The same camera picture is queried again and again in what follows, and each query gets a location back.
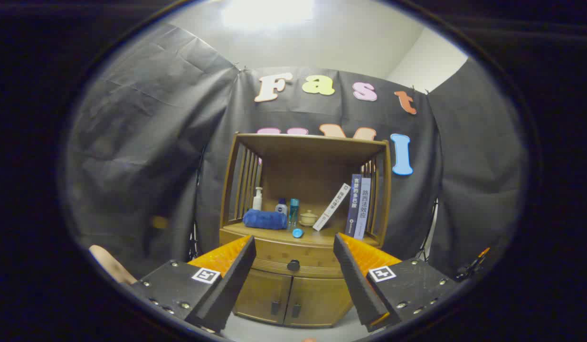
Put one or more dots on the wooden cabinet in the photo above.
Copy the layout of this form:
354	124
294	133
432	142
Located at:
317	175

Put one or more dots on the white pump bottle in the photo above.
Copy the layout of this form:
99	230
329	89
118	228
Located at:
257	203

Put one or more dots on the white bottle with blue cap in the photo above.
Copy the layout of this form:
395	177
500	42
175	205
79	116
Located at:
281	208

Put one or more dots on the wooden cabinet door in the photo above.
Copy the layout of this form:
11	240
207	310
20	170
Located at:
265	297
317	301

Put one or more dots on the wooden countertop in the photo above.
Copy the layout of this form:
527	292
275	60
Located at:
329	236

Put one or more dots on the light purple book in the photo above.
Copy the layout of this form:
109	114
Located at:
363	209

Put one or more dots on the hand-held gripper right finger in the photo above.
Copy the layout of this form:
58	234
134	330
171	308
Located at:
357	285

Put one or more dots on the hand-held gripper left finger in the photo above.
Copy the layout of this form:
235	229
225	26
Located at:
231	289

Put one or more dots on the dark blue book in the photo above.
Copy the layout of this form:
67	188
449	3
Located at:
353	204

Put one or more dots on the blue rolled towel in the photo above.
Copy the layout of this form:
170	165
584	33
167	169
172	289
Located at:
265	219

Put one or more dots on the clear blue bottle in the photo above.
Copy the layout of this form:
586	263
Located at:
293	213

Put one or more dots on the wooden drawer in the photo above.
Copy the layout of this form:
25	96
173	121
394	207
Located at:
293	251

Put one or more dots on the blue tube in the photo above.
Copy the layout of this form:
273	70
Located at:
298	232

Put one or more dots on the white book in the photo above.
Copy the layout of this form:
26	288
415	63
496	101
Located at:
331	207

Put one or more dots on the beige lidded teacup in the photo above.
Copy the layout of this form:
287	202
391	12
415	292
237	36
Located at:
308	219

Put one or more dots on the black and orange tool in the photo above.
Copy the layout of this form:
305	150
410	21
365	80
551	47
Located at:
469	270

